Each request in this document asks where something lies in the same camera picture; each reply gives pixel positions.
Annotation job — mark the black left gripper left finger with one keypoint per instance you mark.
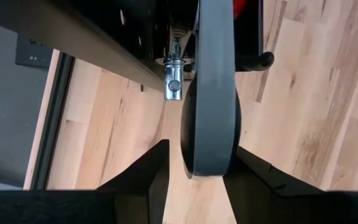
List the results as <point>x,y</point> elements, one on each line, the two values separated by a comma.
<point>129,202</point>

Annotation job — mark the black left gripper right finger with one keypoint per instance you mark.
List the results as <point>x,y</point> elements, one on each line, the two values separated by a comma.
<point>259,202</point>

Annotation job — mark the white tape roll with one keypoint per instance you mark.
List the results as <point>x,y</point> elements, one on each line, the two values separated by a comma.
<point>213,93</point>

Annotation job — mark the black perforated pegboard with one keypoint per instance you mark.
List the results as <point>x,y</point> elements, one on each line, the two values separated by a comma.
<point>73,31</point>

